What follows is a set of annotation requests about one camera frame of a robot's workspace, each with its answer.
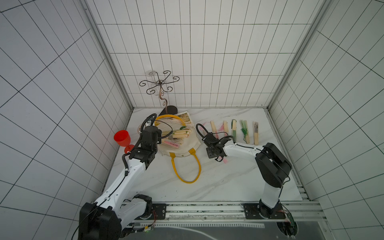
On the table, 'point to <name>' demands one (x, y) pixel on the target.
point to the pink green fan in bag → (175, 142)
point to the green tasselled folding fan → (244, 129)
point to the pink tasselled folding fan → (224, 128)
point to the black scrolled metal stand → (167, 110)
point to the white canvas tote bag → (173, 122)
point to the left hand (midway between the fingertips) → (150, 132)
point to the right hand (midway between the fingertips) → (214, 148)
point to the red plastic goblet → (123, 138)
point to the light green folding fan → (233, 127)
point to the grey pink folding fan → (255, 129)
